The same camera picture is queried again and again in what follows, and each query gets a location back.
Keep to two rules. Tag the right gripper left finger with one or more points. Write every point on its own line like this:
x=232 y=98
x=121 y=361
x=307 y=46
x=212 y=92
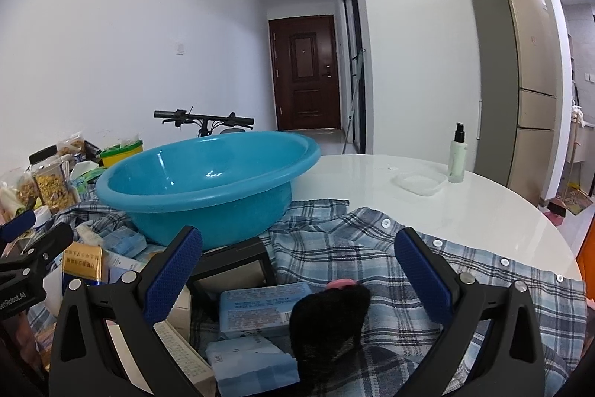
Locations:
x=84 y=360

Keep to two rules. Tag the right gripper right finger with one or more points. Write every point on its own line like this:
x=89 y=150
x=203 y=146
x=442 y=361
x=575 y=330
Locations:
x=510 y=361

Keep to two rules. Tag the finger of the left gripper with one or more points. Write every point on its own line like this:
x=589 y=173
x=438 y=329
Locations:
x=36 y=260
x=18 y=226

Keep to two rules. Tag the gold cigarette pack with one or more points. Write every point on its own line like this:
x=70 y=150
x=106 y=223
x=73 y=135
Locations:
x=81 y=261

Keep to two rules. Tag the large beige text box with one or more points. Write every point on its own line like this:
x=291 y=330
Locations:
x=174 y=332

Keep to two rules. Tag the black case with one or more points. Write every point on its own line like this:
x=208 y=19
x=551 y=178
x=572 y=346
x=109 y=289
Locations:
x=244 y=265

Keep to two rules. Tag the black fuzzy plush toy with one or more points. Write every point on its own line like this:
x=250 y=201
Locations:
x=325 y=331

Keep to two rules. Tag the black-lid cereal jar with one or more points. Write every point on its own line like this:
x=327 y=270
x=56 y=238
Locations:
x=50 y=180

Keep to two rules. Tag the yellow green-rimmed bucket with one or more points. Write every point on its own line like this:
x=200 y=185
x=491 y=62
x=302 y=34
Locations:
x=117 y=153

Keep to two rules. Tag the light blue tissue pack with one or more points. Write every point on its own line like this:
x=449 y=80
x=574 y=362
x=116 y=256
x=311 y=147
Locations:
x=250 y=365

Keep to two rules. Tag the blue wet wipes pack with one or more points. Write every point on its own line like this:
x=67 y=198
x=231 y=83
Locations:
x=264 y=310

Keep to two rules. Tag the clear plastic lid tray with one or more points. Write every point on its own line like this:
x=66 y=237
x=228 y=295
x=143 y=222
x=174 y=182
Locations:
x=420 y=182

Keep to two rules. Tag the black bicycle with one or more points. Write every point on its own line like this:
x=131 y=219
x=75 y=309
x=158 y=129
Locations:
x=207 y=124

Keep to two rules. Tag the blue plastic basin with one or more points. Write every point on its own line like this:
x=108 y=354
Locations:
x=231 y=187

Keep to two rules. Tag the blue plaid shirt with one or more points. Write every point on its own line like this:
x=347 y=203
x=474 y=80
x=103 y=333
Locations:
x=323 y=243

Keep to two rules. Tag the green pump lotion bottle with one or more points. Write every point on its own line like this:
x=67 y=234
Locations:
x=458 y=152

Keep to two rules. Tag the gold grey refrigerator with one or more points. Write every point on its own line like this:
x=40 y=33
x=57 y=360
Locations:
x=518 y=94

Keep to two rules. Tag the brown entrance door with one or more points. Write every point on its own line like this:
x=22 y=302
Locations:
x=305 y=73

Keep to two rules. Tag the wall light switch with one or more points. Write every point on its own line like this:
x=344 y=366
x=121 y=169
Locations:
x=180 y=48

